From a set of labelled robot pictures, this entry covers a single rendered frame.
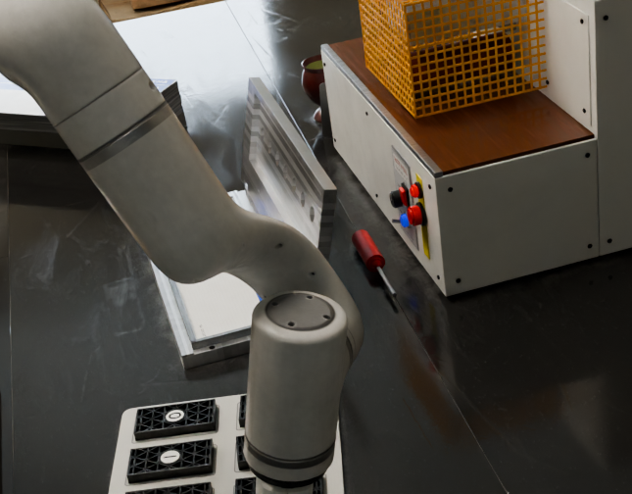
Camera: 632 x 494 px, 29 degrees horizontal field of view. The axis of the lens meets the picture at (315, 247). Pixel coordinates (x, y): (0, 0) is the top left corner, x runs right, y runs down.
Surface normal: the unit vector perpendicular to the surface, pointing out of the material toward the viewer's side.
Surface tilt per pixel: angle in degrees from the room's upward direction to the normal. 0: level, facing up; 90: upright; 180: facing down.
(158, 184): 71
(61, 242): 0
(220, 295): 0
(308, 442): 94
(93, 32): 61
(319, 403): 97
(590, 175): 90
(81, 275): 0
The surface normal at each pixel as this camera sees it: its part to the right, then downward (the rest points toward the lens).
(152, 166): 0.29, 0.07
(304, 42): -0.13, -0.86
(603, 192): 0.26, 0.44
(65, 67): 0.00, 0.25
